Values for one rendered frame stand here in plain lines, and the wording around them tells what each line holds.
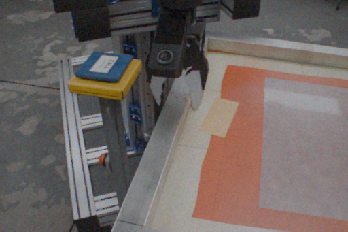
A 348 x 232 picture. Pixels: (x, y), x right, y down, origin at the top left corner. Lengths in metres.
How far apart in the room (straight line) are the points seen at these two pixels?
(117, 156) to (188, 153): 0.39
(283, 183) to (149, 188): 0.20
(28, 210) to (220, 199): 1.37
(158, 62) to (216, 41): 0.37
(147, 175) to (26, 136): 1.72
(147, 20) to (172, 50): 0.57
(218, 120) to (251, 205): 0.19
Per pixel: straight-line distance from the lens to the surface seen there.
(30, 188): 1.86
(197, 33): 0.54
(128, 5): 1.00
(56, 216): 1.71
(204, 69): 0.55
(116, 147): 0.89
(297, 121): 0.65
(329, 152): 0.61
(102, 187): 1.49
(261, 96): 0.69
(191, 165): 0.54
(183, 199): 0.50
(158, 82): 0.58
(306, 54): 0.82
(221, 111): 0.64
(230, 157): 0.55
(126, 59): 0.77
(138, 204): 0.45
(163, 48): 0.47
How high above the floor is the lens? 1.36
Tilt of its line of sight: 38 degrees down
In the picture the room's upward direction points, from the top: straight up
